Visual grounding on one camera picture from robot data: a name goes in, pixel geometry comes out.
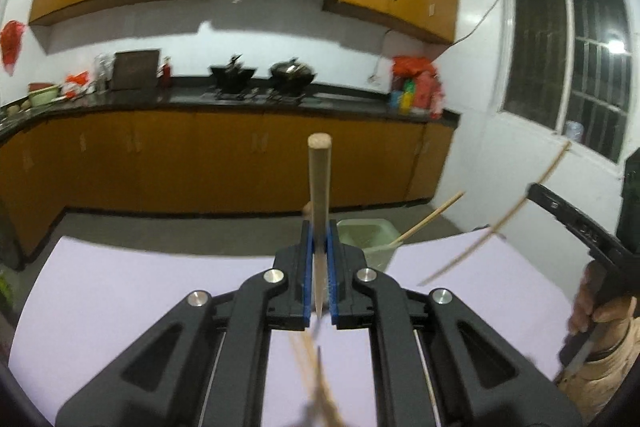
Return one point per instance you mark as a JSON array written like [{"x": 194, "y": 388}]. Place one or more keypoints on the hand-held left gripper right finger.
[{"x": 334, "y": 267}]

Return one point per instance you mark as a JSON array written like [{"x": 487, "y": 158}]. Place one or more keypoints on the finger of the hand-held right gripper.
[{"x": 565, "y": 212}]

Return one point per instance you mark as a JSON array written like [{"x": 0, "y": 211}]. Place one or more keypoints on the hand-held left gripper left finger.
[{"x": 306, "y": 267}]

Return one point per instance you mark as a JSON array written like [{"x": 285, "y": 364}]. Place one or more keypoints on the green perforated chopstick holder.
[{"x": 365, "y": 238}]

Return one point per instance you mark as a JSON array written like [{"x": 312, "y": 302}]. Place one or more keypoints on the light wooden chopstick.
[
  {"x": 316, "y": 387},
  {"x": 465, "y": 251},
  {"x": 312, "y": 372},
  {"x": 430, "y": 218},
  {"x": 319, "y": 187}
]

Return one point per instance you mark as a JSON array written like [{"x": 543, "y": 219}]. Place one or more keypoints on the person's right hand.
[{"x": 582, "y": 307}]

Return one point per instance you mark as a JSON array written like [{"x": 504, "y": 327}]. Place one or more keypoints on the clear container on sill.
[{"x": 574, "y": 132}]

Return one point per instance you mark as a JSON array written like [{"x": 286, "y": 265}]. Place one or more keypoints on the wooden base cabinets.
[{"x": 200, "y": 157}]

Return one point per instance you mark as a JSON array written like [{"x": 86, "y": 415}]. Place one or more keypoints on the gas stove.
[{"x": 255, "y": 96}]

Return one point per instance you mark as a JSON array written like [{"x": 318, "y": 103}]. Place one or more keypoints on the black wok with lid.
[{"x": 292, "y": 74}]

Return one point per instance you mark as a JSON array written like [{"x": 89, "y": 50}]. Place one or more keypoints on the large red plastic bag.
[{"x": 422, "y": 77}]

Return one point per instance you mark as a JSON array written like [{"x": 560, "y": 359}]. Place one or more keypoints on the black wok with ladle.
[{"x": 231, "y": 77}]

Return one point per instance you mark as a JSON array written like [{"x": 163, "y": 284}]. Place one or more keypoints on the black kitchen countertop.
[{"x": 150, "y": 99}]

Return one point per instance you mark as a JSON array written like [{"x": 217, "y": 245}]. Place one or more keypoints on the red bottle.
[{"x": 165, "y": 74}]

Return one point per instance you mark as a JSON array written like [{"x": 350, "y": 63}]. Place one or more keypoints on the dark wooden cutting board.
[{"x": 134, "y": 69}]

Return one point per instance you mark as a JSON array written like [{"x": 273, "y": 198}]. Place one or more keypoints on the small red plastic bag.
[{"x": 77, "y": 82}]

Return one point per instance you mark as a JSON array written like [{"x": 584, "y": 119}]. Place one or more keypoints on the green basin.
[{"x": 44, "y": 96}]

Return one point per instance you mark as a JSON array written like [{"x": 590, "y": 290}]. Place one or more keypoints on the red hanging plastic bag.
[{"x": 11, "y": 42}]

